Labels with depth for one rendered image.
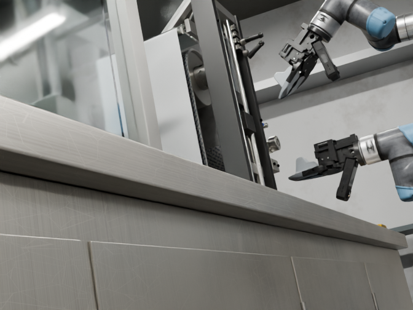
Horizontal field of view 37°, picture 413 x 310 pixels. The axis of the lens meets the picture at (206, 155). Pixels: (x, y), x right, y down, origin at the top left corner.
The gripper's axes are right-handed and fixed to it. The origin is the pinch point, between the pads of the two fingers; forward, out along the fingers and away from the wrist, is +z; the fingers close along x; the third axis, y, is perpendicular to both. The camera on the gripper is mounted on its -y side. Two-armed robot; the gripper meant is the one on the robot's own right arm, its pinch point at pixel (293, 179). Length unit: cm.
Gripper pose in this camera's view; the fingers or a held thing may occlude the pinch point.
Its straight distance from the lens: 175.1
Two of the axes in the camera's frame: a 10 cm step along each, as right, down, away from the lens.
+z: -8.8, 2.8, 3.8
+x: -4.3, -1.5, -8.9
